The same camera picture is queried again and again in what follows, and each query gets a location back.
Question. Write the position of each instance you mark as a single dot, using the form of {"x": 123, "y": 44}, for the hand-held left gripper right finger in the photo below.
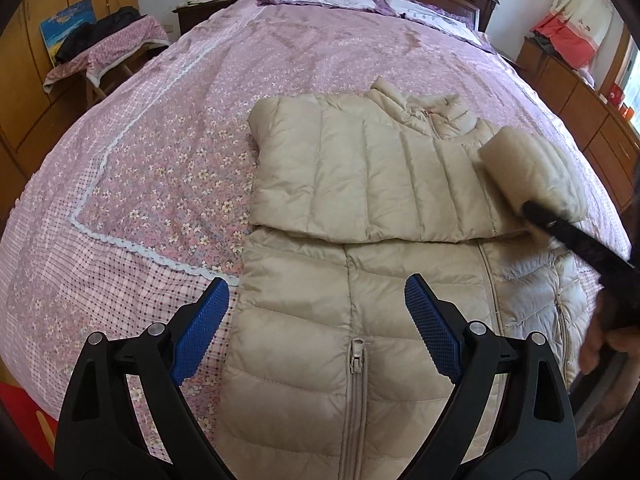
{"x": 432, "y": 327}

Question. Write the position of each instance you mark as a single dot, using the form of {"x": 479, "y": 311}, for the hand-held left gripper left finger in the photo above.
{"x": 200, "y": 330}

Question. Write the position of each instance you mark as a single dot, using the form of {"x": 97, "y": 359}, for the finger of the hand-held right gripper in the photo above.
{"x": 570, "y": 232}

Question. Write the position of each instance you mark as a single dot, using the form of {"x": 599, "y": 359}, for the beige down jacket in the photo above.
{"x": 350, "y": 170}

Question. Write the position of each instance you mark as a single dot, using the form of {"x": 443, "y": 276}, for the person's right hand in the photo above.
{"x": 600, "y": 347}

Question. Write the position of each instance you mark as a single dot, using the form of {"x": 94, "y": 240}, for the wooden dresser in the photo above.
{"x": 590, "y": 120}

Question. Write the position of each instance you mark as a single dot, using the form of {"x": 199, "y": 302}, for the red box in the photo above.
{"x": 616, "y": 95}

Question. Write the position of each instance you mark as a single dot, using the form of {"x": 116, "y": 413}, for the wooden framed window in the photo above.
{"x": 631, "y": 75}

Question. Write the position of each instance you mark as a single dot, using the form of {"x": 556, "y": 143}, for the red floor mat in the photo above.
{"x": 25, "y": 420}

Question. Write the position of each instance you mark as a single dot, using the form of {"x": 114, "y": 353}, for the red cloth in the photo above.
{"x": 565, "y": 35}

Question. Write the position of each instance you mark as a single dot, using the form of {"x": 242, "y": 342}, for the wooden wardrobe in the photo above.
{"x": 30, "y": 90}

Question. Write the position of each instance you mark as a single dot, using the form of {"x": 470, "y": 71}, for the small table with floral cloth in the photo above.
{"x": 115, "y": 45}

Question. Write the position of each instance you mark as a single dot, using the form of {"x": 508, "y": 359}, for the dark wooden nightstand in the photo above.
{"x": 192, "y": 15}

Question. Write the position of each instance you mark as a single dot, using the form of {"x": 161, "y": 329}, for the black clothing pile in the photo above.
{"x": 100, "y": 27}

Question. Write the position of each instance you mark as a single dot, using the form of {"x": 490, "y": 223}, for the blue painting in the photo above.
{"x": 62, "y": 22}

